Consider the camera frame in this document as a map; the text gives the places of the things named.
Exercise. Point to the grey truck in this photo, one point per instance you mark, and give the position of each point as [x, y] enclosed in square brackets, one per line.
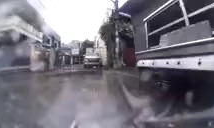
[181, 46]

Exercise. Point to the pale building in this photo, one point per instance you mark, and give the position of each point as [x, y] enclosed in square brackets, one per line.
[18, 40]

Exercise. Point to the tree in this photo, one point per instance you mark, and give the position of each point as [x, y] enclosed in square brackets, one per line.
[107, 40]

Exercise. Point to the pole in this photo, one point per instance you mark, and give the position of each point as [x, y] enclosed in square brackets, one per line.
[116, 30]

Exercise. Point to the white vehicle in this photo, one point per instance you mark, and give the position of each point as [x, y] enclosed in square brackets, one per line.
[92, 60]

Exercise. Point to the wet grey asphalt road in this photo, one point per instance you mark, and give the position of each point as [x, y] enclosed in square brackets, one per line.
[85, 96]

